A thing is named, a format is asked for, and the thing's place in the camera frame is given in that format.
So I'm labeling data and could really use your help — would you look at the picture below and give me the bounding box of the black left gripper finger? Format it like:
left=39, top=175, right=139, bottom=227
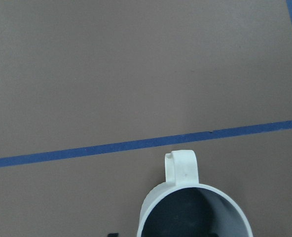
left=108, top=233, right=118, bottom=237

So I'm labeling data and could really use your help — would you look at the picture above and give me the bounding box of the white plastic mug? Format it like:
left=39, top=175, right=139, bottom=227
left=137, top=150, right=253, bottom=237

